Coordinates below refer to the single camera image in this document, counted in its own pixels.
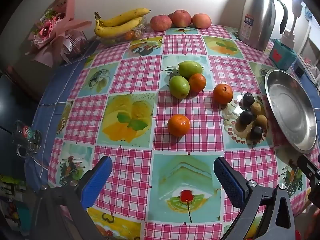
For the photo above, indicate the orange tangerine with stem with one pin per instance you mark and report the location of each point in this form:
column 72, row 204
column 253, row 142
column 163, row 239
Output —
column 223, row 94

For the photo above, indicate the stainless steel basin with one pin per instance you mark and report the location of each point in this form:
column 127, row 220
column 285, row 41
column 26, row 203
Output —
column 290, row 110

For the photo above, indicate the pink flower bouquet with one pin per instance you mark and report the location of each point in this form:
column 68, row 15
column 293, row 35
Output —
column 50, row 27

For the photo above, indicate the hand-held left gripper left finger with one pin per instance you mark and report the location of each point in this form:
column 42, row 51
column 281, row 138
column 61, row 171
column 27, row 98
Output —
column 96, row 180

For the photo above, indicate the pink checkered fruit-print tablecloth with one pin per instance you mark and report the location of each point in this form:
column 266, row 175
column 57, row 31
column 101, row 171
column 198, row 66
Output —
column 135, row 72

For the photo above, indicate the clear glass mug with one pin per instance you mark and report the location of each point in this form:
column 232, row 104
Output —
column 30, row 136

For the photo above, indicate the brown longan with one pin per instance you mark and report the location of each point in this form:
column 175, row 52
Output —
column 256, row 108
column 261, row 121

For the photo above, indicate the black power adapter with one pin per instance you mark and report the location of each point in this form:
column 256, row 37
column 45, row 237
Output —
column 299, row 71

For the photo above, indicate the stainless steel thermos jug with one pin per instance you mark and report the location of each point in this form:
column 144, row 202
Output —
column 257, row 17

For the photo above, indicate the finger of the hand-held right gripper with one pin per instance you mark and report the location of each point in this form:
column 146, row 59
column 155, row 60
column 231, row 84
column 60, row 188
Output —
column 308, row 167

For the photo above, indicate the red apple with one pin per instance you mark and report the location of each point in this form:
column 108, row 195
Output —
column 201, row 20
column 160, row 23
column 181, row 18

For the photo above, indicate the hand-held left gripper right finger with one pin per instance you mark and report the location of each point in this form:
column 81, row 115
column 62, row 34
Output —
column 228, row 180

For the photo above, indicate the white plastic chair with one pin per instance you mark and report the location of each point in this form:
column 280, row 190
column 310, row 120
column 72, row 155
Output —
column 308, row 35

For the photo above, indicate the yellow banana bunch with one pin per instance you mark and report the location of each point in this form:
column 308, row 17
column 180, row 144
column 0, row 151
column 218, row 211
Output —
column 117, row 30

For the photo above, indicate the round blue wall sticker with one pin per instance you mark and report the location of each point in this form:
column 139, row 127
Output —
column 308, row 13

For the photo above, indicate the white power adapter block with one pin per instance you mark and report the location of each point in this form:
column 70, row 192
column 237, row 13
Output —
column 287, row 38

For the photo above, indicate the teal box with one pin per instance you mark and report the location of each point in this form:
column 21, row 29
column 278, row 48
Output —
column 282, row 55

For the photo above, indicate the dark purple plum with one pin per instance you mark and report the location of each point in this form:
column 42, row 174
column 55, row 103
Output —
column 246, row 117
column 247, row 98
column 256, row 132

